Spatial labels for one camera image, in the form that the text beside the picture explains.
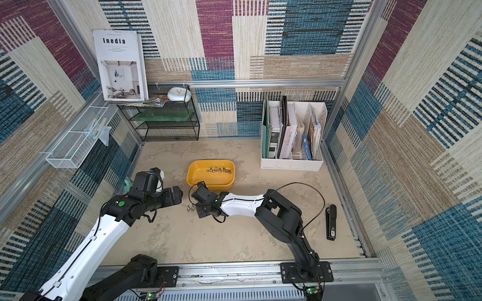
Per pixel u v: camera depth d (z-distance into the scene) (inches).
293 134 37.0
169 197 26.5
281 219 19.6
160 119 37.1
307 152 38.0
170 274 29.3
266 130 45.6
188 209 36.1
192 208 36.1
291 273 29.2
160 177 23.7
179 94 35.2
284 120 33.7
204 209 30.4
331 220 33.4
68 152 27.6
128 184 30.6
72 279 15.4
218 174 40.9
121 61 30.3
